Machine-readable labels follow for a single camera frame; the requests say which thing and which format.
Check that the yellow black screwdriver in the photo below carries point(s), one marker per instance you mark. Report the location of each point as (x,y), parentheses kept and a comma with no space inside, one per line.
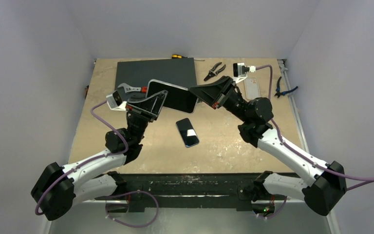
(177,56)

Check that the red handled adjustable wrench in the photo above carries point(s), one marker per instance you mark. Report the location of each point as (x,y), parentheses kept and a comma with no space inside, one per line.
(130,89)

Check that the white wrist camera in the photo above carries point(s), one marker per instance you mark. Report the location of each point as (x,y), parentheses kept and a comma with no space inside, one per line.
(240,71)
(115,102)

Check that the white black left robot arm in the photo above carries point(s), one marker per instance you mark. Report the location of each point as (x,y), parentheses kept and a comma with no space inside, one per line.
(59,188)

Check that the black grey wire stripper pliers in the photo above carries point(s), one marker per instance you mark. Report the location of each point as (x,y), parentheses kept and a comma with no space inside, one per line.
(215,70)

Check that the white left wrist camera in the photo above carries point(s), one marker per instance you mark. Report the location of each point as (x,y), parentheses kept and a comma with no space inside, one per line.
(115,102)

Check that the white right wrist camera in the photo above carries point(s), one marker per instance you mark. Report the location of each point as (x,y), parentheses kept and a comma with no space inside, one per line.
(240,71)

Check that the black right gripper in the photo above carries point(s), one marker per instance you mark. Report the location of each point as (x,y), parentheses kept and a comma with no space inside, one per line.
(224,97)

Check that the blue smartphone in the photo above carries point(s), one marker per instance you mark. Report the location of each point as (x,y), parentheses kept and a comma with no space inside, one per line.
(187,132)

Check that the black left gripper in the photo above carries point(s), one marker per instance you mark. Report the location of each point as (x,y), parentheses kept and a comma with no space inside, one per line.
(147,108)

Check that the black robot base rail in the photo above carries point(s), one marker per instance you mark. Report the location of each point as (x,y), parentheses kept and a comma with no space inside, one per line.
(236,191)

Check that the phone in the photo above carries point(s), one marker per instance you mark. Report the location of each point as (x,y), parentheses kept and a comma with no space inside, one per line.
(252,90)
(178,98)

